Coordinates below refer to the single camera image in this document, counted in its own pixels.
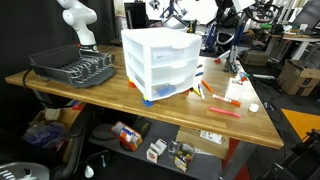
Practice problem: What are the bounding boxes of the white translucent plastic drawer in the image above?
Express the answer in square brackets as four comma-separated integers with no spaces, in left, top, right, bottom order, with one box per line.
[150,59,198,83]
[150,74,196,100]
[149,42,200,66]

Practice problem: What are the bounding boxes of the large open cardboard box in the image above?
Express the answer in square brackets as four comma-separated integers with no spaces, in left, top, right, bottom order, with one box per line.
[277,59,320,98]

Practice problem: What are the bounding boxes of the blue plastic pieces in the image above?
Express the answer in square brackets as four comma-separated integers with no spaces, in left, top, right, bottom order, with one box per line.
[153,83,178,98]

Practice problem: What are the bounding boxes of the blue toy block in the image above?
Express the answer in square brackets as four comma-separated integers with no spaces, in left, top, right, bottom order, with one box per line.
[142,97,155,108]

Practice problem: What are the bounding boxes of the orange toy block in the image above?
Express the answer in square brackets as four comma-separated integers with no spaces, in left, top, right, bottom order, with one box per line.
[127,78,138,89]

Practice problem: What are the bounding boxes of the yellow marker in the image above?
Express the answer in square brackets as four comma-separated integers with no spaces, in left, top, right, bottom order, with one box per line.
[191,87,202,98]

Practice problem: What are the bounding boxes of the white and blue marker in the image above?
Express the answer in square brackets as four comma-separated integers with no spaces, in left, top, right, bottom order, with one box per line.
[197,83,206,100]

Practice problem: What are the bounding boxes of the colourful cardboard box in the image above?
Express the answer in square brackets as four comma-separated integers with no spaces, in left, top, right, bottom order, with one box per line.
[110,120,144,152]

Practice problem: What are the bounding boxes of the small white box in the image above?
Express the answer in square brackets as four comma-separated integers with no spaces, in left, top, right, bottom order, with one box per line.
[145,138,168,164]

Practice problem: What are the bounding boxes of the orange and white marker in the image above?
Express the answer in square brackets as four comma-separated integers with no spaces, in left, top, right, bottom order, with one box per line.
[211,93,242,108]

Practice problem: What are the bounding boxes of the pink marker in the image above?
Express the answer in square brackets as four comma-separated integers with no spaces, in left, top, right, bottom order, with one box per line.
[209,106,242,119]

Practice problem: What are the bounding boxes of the flat cardboard box white label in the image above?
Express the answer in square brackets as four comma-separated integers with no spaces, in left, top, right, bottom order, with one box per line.
[175,126,231,160]

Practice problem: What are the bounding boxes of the clear plastic container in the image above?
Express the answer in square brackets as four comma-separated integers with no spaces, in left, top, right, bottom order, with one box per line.
[172,141,196,174]

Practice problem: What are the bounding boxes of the white pen holder box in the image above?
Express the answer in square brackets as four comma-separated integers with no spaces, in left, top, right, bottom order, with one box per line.
[224,77,246,102]

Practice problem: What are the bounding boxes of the black computer monitor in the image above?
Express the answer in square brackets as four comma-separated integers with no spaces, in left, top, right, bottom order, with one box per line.
[123,2,148,30]

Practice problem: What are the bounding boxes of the white round cap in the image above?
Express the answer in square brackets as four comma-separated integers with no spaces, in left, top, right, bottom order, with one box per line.
[248,102,260,113]

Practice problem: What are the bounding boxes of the cardboard box with clutter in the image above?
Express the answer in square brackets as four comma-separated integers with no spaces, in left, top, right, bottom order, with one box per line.
[31,106,84,134]

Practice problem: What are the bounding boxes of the brown cardboard box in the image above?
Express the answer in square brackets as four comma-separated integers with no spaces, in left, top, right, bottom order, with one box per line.
[241,49,270,67]

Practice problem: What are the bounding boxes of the grey dish rack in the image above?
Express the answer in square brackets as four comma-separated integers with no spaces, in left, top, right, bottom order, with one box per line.
[28,44,117,89]

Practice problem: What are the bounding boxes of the clear plastic bag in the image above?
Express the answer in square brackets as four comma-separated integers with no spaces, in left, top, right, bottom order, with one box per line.
[22,121,69,149]

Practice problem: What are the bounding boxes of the orange floor mat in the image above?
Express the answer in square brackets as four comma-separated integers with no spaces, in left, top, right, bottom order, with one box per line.
[280,108,320,143]

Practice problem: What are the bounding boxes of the white desk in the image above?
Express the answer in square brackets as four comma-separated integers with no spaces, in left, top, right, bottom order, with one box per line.
[271,31,320,61]

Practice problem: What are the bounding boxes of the black backdrop curtain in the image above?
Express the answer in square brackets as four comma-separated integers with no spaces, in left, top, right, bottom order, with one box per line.
[0,0,118,79]

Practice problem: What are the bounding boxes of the black metal stand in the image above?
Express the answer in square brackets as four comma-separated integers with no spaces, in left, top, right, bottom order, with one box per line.
[256,128,320,180]

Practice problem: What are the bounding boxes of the white ribbed plastic object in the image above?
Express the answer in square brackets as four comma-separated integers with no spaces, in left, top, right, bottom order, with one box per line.
[0,162,51,180]

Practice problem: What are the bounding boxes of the white plastic cabinet frame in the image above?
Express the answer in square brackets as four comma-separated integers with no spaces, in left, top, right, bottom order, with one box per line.
[120,27,203,102]

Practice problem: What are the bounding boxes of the black power cable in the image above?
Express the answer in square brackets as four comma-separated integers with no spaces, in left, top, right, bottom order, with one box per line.
[21,68,34,89]

